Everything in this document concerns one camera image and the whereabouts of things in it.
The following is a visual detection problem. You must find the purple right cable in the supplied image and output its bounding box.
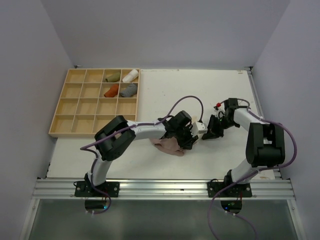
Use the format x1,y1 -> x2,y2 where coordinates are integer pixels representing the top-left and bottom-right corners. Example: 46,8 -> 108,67
207,98 -> 298,240

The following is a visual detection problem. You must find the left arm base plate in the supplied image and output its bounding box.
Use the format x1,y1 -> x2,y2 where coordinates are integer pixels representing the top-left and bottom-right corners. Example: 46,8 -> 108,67
73,181 -> 120,198

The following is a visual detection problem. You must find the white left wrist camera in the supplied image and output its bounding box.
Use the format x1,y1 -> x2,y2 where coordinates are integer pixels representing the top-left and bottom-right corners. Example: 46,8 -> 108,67
191,121 -> 208,137

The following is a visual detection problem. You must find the pink underwear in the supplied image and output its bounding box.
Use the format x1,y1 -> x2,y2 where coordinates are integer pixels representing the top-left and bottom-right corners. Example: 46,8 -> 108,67
150,137 -> 185,157

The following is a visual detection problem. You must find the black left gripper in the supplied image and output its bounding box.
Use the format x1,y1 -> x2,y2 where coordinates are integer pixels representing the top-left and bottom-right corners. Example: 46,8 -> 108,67
174,124 -> 198,150

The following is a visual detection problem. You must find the wooden compartment tray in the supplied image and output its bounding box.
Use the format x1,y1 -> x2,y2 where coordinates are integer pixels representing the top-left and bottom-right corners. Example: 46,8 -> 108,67
48,68 -> 141,138

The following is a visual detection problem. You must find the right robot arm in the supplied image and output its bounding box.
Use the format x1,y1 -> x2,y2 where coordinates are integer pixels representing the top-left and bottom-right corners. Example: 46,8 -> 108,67
201,98 -> 285,197

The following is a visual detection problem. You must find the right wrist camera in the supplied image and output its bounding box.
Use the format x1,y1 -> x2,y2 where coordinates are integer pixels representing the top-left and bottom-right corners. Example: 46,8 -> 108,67
213,101 -> 225,112

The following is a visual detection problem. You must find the aluminium mounting rail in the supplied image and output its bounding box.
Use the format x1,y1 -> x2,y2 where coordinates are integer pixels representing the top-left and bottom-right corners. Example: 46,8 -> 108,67
32,178 -> 296,200

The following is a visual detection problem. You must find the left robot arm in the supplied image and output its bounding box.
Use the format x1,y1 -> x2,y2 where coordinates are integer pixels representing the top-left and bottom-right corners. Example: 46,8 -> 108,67
80,110 -> 206,197

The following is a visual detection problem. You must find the orange and cream underwear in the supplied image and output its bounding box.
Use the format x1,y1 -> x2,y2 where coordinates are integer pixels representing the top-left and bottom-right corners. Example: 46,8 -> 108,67
103,84 -> 119,98

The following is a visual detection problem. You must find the white rolled underwear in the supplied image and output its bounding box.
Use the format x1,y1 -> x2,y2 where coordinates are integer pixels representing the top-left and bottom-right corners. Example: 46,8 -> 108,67
122,69 -> 139,83

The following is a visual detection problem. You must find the grey rolled underwear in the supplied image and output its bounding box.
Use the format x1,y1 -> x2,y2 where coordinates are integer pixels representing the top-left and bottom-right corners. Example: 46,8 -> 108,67
119,83 -> 138,98

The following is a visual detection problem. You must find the olive rolled underwear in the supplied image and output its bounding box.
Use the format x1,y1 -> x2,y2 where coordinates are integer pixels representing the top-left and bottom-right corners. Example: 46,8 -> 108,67
105,72 -> 121,83

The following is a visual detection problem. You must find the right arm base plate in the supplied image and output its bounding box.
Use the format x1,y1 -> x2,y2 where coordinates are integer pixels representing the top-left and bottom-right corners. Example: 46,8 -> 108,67
206,179 -> 253,198

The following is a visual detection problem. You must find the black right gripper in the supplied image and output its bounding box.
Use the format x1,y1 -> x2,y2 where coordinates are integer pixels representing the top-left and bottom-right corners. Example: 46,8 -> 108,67
201,113 -> 238,139

